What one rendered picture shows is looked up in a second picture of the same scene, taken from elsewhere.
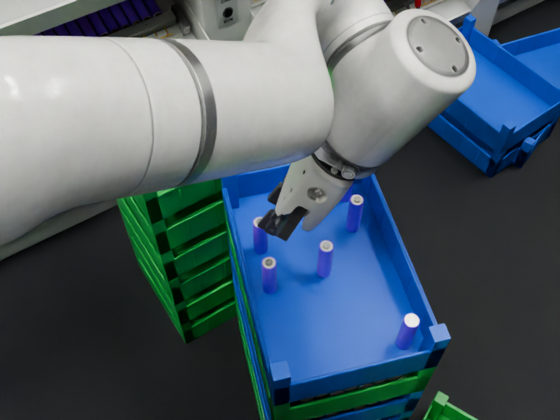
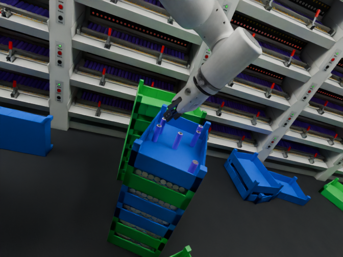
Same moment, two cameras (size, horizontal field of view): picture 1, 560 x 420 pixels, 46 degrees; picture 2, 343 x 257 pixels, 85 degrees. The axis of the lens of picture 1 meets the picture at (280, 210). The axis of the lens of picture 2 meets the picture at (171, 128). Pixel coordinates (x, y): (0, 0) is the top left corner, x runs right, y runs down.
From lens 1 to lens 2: 0.42 m
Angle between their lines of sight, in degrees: 28
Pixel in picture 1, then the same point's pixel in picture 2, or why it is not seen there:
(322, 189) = (190, 89)
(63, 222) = (112, 132)
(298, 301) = (160, 148)
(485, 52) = (257, 165)
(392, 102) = (228, 46)
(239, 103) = not seen: outside the picture
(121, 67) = not seen: outside the picture
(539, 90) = (271, 183)
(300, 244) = (172, 139)
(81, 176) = not seen: outside the picture
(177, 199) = (145, 109)
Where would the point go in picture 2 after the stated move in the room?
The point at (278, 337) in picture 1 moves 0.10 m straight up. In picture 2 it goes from (146, 151) to (154, 124)
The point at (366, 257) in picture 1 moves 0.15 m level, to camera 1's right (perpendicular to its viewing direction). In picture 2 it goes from (191, 153) to (231, 176)
